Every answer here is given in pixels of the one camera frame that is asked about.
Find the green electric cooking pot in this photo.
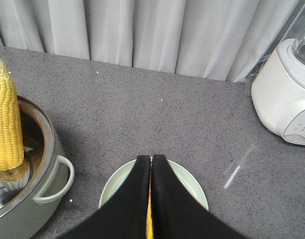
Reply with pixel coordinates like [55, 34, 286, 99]
[0, 96, 75, 239]

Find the white curtain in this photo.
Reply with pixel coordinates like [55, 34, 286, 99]
[0, 0, 304, 82]

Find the corn cob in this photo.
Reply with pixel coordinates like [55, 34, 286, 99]
[146, 185, 153, 239]
[0, 59, 24, 171]

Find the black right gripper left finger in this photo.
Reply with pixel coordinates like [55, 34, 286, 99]
[59, 155, 151, 239]

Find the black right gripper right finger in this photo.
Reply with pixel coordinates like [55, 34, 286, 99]
[151, 154, 246, 239]

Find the green plate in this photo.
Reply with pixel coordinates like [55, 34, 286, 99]
[99, 159, 209, 211]

